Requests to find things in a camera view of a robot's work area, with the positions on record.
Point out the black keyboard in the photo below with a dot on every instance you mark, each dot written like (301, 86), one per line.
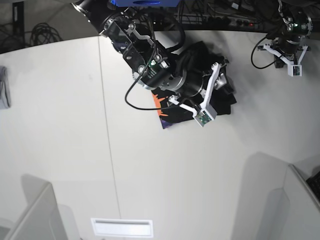
(314, 184)

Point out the grey partition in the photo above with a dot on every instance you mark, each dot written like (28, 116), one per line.
(295, 210)
(41, 219)

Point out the grey folded cloth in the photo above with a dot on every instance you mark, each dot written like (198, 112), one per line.
(5, 96)

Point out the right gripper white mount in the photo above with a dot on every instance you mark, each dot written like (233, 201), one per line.
(155, 73)

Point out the grey right partition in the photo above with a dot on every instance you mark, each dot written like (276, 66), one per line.
(295, 210)

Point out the black T-shirt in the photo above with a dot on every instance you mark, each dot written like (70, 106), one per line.
(198, 90)

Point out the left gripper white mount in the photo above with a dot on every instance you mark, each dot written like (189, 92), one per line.
(286, 52)

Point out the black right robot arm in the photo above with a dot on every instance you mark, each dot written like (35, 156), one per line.
(131, 32)

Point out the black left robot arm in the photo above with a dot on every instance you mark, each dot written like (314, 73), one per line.
(294, 22)

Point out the grey power strip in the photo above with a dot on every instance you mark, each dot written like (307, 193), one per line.
(227, 22)

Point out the grey left partition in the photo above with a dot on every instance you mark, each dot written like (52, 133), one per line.
(41, 219)

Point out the blue box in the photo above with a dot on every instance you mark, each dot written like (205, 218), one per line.
(145, 3)

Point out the white paper label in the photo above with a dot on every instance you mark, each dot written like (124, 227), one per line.
(123, 228)

